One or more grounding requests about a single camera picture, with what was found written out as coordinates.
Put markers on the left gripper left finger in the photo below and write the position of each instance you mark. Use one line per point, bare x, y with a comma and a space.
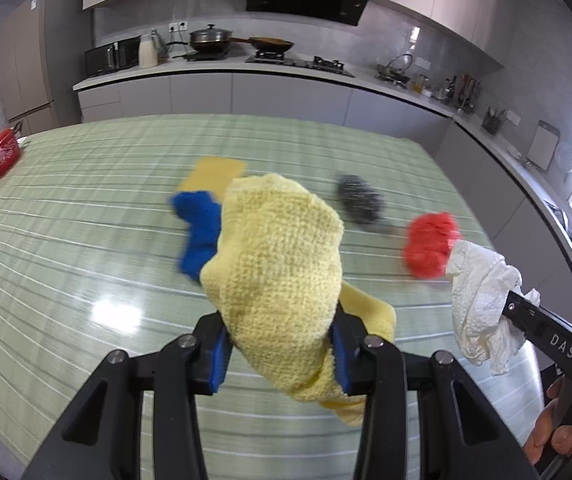
99, 434

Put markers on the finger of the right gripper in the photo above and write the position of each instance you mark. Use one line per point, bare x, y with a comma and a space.
526, 317

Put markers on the yellow knitted cloth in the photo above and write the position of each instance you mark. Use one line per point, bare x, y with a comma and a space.
276, 279

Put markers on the person's right hand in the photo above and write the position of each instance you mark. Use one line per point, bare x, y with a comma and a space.
544, 431

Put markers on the red plastic bag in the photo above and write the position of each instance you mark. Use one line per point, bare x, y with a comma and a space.
430, 239

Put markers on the round white strainer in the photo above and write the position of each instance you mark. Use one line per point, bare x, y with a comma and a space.
563, 157

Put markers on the green checked tablecloth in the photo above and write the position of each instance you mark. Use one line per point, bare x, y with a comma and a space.
89, 243

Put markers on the white cutting board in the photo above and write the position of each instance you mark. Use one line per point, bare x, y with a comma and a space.
543, 146

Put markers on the black utensil holder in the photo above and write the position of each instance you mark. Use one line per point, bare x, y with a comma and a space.
493, 119

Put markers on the steel wool scrubber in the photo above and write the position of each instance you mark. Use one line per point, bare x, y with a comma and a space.
363, 204

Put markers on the blue cloth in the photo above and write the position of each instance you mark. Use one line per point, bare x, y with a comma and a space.
202, 215

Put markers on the dark glass bottle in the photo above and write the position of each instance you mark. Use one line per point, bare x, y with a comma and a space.
451, 90

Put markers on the yellow sponge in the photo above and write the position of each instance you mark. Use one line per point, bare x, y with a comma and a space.
213, 175

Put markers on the black gas stove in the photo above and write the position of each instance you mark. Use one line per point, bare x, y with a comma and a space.
316, 63

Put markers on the black microwave oven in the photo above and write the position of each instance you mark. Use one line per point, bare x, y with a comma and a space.
110, 58

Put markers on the white kettle jug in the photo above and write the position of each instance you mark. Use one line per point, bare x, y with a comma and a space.
147, 52

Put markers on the beige refrigerator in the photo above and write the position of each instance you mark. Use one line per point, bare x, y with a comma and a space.
42, 56

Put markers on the black frying wok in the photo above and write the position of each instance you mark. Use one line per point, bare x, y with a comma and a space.
266, 44

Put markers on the black lidded pot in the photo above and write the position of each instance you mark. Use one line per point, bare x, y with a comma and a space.
210, 40

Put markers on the metal kettle with handle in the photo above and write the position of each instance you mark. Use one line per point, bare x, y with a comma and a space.
395, 70

